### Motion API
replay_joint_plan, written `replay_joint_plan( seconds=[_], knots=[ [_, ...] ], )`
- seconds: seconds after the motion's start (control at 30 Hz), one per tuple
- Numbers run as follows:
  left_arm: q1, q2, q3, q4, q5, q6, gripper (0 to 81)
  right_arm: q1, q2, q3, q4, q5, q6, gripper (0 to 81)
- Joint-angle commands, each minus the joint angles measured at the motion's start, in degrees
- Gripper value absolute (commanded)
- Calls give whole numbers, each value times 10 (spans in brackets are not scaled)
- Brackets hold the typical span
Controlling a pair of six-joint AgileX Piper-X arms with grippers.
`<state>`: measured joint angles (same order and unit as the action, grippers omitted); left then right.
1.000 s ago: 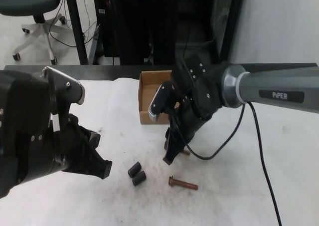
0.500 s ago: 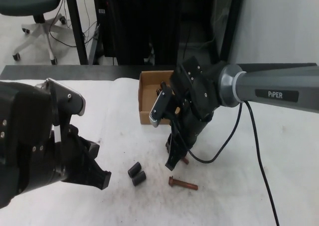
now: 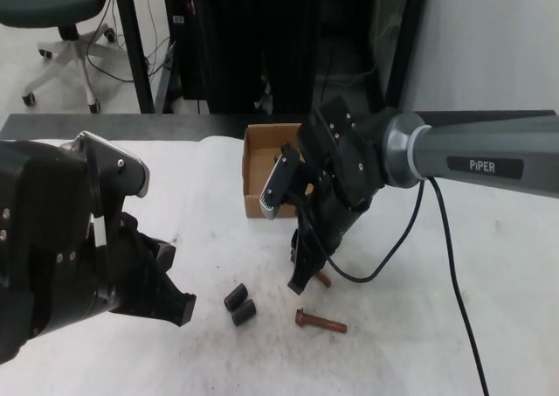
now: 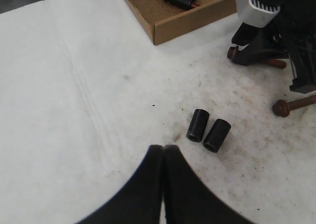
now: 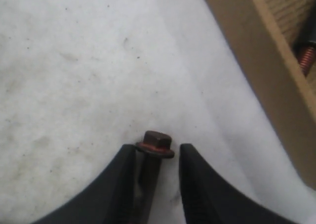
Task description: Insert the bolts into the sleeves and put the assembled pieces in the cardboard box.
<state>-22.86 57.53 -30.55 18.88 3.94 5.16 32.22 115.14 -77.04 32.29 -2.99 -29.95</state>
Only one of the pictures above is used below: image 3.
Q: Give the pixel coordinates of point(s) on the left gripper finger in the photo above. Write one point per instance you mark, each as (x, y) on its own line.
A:
(174, 302)
(162, 254)

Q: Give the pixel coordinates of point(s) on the black desk leg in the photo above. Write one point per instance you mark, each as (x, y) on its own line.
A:
(131, 42)

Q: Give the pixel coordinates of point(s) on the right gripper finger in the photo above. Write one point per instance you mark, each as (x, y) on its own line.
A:
(305, 271)

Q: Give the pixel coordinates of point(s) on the black cylindrical sleeve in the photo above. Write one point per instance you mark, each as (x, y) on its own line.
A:
(243, 313)
(236, 296)

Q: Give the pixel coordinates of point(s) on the office chair with white base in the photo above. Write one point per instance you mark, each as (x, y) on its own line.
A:
(52, 15)

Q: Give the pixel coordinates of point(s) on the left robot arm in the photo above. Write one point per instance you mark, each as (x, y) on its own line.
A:
(39, 238)

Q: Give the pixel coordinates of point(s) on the open cardboard box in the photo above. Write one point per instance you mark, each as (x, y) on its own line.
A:
(257, 168)

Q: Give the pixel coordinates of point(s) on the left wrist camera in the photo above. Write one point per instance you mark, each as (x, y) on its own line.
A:
(115, 164)

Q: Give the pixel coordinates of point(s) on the copper-coloured bolt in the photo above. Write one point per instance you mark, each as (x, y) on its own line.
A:
(324, 279)
(321, 321)

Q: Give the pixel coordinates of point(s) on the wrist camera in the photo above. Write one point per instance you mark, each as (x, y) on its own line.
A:
(279, 182)
(115, 164)

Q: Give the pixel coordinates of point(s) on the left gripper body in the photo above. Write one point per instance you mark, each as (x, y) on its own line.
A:
(126, 260)

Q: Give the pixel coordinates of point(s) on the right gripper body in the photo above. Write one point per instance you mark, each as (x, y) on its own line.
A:
(332, 221)

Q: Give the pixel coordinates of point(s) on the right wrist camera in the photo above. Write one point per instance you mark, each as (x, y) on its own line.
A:
(279, 182)

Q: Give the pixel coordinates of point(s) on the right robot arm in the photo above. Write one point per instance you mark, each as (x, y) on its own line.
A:
(458, 151)

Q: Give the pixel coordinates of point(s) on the black computer tower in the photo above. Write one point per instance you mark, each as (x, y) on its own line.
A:
(192, 37)

